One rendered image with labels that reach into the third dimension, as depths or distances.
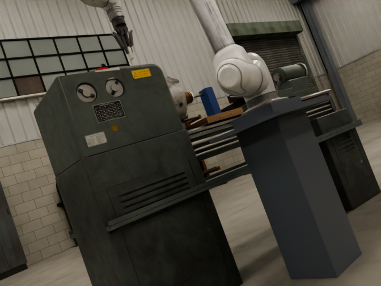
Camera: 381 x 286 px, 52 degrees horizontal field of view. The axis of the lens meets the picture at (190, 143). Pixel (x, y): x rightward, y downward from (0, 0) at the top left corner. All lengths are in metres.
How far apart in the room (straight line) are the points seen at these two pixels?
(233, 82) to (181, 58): 10.28
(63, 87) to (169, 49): 10.01
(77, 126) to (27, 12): 8.58
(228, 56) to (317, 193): 0.73
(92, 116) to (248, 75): 0.74
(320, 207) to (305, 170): 0.18
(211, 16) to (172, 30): 10.40
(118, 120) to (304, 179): 0.91
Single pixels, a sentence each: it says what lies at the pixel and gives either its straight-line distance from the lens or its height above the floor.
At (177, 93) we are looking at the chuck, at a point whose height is 1.08.
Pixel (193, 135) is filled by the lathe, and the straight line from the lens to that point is 2.25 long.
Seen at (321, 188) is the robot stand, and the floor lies 0.36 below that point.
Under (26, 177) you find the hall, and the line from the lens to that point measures 8.77.
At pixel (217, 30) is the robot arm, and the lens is 1.79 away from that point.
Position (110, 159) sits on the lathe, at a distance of 1.87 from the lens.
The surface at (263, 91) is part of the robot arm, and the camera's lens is 1.88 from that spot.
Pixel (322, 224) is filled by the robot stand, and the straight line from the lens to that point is 1.85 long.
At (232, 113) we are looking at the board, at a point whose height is 0.88.
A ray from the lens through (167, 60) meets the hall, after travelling 11.60.
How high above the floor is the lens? 0.65
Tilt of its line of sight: 4 degrees up
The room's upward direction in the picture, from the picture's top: 20 degrees counter-clockwise
